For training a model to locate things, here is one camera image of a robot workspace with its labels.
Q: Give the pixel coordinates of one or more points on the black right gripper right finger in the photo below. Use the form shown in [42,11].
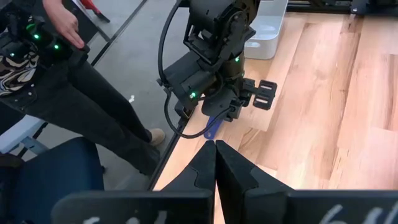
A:
[311,207]

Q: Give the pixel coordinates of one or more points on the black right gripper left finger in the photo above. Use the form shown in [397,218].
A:
[140,207]

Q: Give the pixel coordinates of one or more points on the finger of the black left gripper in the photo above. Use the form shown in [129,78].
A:
[264,95]
[222,105]

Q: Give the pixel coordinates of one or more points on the dark indigo measuring cup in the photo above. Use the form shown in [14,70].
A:
[213,129]

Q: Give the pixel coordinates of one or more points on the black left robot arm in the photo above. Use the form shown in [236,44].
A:
[217,18]

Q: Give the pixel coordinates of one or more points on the light grey plastic basket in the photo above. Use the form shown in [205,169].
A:
[267,34]

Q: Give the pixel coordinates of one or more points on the dark blue chair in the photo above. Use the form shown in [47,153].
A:
[56,174]

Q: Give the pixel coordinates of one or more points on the person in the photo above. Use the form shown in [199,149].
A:
[77,99]

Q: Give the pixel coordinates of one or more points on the red floor stand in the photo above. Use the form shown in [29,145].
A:
[91,6]

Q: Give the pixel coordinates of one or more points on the white plastic seat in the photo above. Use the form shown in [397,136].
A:
[18,130]

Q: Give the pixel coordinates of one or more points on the person's hand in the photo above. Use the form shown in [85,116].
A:
[63,25]

